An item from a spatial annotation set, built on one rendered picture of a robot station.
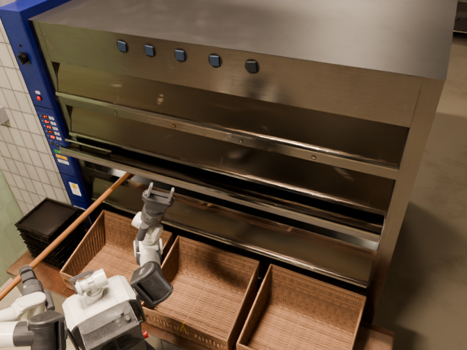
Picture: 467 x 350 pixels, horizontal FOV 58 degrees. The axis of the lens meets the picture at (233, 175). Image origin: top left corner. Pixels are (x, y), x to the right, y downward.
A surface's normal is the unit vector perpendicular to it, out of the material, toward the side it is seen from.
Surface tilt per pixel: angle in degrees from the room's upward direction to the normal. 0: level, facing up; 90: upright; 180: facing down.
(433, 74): 0
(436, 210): 0
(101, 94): 70
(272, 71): 90
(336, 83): 90
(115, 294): 0
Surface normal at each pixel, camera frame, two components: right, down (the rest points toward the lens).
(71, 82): -0.40, 0.29
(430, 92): -0.41, 0.59
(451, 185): -0.04, -0.77
